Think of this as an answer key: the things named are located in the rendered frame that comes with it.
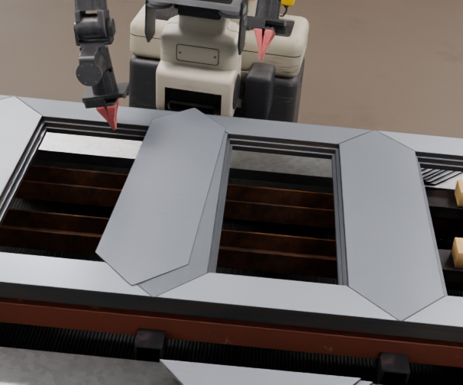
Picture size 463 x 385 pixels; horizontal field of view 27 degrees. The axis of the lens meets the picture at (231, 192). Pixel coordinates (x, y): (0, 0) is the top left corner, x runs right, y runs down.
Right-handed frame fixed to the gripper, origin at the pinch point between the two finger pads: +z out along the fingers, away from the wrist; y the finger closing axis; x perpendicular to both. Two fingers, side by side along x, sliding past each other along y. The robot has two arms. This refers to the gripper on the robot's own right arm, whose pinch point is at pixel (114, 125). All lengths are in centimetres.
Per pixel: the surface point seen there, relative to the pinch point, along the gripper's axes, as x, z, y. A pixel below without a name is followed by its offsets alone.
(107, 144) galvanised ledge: 23.2, 15.5, -9.5
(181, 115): 10.2, 4.0, 14.2
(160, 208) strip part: -32.4, 5.3, 14.4
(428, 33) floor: 305, 103, 99
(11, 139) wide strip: -9.6, -3.9, -21.4
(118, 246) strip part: -47.2, 4.3, 8.5
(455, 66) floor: 264, 107, 108
